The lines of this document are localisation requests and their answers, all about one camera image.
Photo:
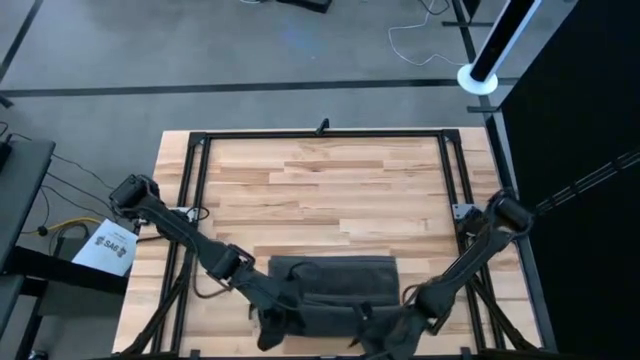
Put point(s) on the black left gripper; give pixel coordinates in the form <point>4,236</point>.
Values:
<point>272,320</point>

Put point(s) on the black partition panel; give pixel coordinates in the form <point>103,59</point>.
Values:
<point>590,75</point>

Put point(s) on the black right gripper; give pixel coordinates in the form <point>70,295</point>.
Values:
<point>400,335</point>

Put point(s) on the dark grey terry towel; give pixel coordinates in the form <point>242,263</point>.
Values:
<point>340,280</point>

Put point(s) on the black metal table frame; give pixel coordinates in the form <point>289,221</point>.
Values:
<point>300,134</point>

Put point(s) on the black white pole round base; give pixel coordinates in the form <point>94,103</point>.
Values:
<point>500,40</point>

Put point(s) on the white printed paper sheet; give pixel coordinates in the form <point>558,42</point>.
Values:
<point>107,250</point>

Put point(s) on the black desk crossbar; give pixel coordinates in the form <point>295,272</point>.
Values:
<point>65,272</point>

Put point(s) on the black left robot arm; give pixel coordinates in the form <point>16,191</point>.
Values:
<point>170,225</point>

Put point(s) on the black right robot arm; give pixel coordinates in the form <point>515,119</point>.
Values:
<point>465,265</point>

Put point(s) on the black flat floor object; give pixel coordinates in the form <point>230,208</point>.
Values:
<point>307,4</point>

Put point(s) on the grey side desk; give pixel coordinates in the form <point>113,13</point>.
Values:
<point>22,190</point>

